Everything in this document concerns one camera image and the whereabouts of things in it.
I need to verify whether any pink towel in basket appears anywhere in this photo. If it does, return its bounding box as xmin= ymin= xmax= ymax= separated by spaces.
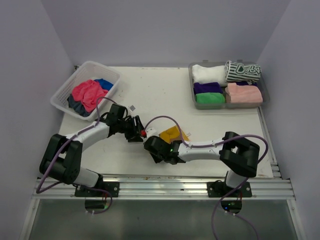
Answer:
xmin=71 ymin=79 xmax=109 ymax=113

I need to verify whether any grey plastic tray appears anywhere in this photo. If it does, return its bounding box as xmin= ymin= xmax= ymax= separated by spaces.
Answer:
xmin=188 ymin=60 xmax=270 ymax=110

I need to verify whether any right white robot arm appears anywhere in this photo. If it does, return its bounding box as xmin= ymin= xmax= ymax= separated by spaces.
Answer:
xmin=143 ymin=131 xmax=260 ymax=198

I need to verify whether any white rolled towel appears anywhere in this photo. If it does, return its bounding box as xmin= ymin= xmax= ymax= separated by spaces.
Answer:
xmin=191 ymin=64 xmax=227 ymax=86

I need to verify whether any white perforated plastic basket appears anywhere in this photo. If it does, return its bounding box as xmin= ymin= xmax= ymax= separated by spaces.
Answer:
xmin=50 ymin=61 xmax=122 ymax=122

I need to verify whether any yellow brown towel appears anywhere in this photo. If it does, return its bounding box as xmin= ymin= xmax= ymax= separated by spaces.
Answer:
xmin=159 ymin=125 xmax=190 ymax=144

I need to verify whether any aluminium mounting rail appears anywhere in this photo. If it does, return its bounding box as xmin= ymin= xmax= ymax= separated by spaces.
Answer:
xmin=32 ymin=174 xmax=293 ymax=200

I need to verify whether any purple rolled towel back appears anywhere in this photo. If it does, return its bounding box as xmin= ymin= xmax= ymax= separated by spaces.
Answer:
xmin=236 ymin=81 xmax=258 ymax=87

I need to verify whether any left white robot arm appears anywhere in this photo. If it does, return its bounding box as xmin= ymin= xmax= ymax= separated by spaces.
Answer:
xmin=36 ymin=103 xmax=144 ymax=197

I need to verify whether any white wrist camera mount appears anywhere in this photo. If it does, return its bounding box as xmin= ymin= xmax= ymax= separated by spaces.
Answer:
xmin=128 ymin=105 xmax=136 ymax=112
xmin=140 ymin=127 xmax=159 ymax=139

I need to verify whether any green rolled towel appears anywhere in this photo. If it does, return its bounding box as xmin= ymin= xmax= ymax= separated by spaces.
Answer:
xmin=195 ymin=92 xmax=226 ymax=104

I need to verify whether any purple rolled towel front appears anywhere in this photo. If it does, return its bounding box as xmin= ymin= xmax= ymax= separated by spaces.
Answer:
xmin=193 ymin=82 xmax=223 ymax=95

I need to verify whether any purple rolled towel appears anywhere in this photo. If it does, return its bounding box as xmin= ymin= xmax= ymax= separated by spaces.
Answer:
xmin=193 ymin=82 xmax=223 ymax=95
xmin=236 ymin=81 xmax=258 ymax=87

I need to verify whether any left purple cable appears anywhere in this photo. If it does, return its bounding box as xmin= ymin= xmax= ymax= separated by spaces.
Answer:
xmin=35 ymin=96 xmax=121 ymax=215

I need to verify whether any blue towel in basket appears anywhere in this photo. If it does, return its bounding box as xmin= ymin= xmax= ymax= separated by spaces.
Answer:
xmin=94 ymin=78 xmax=114 ymax=91

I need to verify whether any dark grey towel in basket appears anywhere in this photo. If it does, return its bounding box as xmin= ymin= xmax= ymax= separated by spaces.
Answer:
xmin=67 ymin=94 xmax=91 ymax=117

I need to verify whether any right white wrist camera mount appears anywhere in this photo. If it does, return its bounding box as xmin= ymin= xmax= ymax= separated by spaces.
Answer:
xmin=140 ymin=127 xmax=159 ymax=139

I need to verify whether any pink rolled towel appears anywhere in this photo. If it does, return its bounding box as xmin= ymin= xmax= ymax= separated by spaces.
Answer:
xmin=225 ymin=82 xmax=263 ymax=104

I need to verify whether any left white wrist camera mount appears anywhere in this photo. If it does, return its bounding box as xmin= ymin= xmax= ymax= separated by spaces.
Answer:
xmin=128 ymin=105 xmax=136 ymax=112

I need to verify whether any green white striped towel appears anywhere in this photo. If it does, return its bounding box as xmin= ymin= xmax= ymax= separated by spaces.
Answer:
xmin=224 ymin=60 xmax=262 ymax=85

